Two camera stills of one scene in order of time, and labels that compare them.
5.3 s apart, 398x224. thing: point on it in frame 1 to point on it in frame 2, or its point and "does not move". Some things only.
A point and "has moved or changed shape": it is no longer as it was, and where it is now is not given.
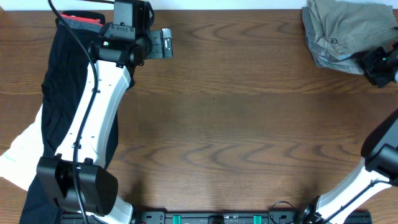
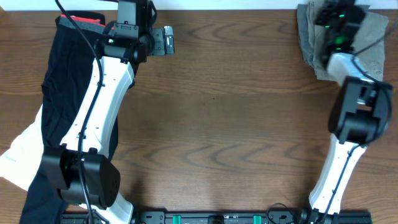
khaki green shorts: [347, 29] has moved or changed shape
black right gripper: [370, 60] to [323, 9]
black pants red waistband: [64, 73] does not move
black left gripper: [157, 52] does not move
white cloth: [19, 163] does not move
